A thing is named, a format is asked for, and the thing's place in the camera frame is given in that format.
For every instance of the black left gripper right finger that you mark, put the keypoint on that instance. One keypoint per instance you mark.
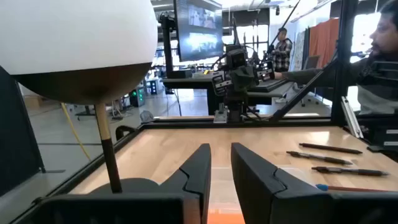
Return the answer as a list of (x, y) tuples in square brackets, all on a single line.
[(252, 177)]

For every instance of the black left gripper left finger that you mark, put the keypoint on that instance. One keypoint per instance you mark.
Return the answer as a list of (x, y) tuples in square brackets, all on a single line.
[(199, 168)]

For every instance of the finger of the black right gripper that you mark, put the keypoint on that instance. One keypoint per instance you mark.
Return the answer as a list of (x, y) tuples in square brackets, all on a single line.
[(265, 71), (222, 83)]

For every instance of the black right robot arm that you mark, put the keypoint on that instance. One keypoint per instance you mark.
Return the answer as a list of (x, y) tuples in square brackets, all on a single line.
[(234, 105)]

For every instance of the orange plastic box lid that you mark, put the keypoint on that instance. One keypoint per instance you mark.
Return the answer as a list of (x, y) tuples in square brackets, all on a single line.
[(225, 217)]

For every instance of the black box with white labels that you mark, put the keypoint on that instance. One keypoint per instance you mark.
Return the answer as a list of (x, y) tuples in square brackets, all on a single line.
[(384, 137)]

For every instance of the person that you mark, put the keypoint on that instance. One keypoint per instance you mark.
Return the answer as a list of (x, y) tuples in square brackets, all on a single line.
[(282, 53), (376, 77)]

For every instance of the black background desk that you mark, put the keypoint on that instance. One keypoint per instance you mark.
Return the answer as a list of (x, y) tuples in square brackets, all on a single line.
[(192, 84)]

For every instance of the black boom pole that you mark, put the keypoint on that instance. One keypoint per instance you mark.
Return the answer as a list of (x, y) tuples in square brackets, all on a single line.
[(284, 21)]

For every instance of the large black display screen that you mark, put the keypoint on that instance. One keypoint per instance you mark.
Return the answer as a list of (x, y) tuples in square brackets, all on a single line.
[(199, 28)]

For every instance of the orange curtain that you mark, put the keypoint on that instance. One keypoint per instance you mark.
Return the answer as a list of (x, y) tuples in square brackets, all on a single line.
[(323, 40)]

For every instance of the black clamp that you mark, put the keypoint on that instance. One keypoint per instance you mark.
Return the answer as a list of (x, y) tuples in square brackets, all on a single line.
[(124, 130)]

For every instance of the device with green lights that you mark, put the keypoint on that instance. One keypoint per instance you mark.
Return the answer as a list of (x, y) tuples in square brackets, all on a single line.
[(136, 97)]

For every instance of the brown pencil with blue cap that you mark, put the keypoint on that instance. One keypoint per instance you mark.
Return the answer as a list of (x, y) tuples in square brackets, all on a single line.
[(348, 188)]

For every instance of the silver aluminium bar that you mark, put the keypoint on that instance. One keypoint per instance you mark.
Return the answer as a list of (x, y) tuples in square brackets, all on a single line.
[(351, 118)]

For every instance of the white globe lamp on stand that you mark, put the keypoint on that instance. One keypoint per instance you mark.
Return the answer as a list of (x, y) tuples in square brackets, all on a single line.
[(77, 37)]

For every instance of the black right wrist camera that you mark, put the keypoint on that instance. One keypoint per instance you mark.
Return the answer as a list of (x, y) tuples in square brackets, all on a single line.
[(236, 57)]

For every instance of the black display post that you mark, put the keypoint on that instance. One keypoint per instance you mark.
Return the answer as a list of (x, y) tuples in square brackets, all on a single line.
[(168, 46)]

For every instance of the black aluminium rig frame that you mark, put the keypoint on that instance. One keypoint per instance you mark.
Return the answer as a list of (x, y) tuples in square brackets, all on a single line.
[(342, 62)]

